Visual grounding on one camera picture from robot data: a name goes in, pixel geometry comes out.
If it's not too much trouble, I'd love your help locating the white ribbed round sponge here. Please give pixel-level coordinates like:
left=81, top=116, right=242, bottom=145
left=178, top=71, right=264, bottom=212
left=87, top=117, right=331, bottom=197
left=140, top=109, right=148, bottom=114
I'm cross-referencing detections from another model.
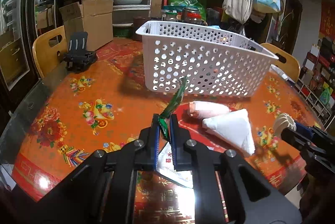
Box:
left=273, top=113, right=296, bottom=137

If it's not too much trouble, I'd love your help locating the white red printed packet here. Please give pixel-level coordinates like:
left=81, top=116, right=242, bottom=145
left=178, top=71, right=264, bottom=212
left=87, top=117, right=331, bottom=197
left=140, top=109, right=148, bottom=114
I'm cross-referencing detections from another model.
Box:
left=156, top=140, right=194, bottom=189

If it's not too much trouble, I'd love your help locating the white tissue napkin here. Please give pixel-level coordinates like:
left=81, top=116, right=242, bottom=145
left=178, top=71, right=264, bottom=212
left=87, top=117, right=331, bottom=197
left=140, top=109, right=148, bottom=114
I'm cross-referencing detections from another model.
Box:
left=202, top=109, right=255, bottom=157

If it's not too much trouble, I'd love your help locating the green foil packet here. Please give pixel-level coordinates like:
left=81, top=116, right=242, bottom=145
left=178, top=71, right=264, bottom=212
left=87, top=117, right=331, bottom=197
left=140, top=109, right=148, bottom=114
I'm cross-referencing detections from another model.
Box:
left=158, top=77, right=187, bottom=142

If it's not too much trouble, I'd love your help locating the white pink cloth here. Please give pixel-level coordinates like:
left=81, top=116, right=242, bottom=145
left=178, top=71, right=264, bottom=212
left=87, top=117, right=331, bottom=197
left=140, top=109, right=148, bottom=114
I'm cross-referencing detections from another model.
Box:
left=188, top=101, right=231, bottom=119

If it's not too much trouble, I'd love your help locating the low shelf with boxes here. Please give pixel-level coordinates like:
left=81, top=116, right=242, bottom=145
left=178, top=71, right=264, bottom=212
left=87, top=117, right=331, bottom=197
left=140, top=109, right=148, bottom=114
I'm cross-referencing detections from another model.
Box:
left=295, top=33, right=334, bottom=129

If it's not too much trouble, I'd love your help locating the right wooden chair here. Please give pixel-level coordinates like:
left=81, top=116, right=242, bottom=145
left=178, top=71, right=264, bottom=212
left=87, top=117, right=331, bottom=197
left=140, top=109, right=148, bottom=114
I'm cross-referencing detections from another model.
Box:
left=261, top=43, right=300, bottom=83

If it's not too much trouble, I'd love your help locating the wooden chair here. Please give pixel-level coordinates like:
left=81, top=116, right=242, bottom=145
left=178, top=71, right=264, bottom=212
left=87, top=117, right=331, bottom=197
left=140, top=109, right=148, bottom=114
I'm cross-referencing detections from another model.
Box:
left=32, top=26, right=68, bottom=78
left=261, top=43, right=300, bottom=83

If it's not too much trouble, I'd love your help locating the red floral tablecloth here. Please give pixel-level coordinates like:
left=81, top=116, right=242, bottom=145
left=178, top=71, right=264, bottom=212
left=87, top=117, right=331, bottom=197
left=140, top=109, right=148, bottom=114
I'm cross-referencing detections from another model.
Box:
left=11, top=37, right=324, bottom=224

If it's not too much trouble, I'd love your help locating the white perforated plastic basket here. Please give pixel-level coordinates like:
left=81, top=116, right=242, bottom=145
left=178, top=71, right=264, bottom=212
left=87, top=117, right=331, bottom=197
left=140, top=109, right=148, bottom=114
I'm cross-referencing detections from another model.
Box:
left=136, top=21, right=278, bottom=97

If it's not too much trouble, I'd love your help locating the black phone stand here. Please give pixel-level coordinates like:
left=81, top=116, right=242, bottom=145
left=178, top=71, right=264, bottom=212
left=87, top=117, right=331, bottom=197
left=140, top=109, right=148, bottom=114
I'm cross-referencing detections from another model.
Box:
left=64, top=32, right=98, bottom=73

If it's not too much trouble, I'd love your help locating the left wooden chair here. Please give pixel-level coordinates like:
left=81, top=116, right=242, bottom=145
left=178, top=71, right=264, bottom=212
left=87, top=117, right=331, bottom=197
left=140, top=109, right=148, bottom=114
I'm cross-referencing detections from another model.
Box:
left=32, top=26, right=68, bottom=78

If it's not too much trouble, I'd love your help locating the red lid pickle jar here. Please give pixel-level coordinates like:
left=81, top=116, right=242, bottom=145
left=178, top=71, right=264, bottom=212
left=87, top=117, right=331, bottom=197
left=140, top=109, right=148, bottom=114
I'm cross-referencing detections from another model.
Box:
left=181, top=7, right=208, bottom=26

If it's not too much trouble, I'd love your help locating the brown cardboard box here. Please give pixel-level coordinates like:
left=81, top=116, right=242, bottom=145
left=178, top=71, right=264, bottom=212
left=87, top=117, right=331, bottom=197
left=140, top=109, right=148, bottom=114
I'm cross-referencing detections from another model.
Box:
left=59, top=0, right=113, bottom=51

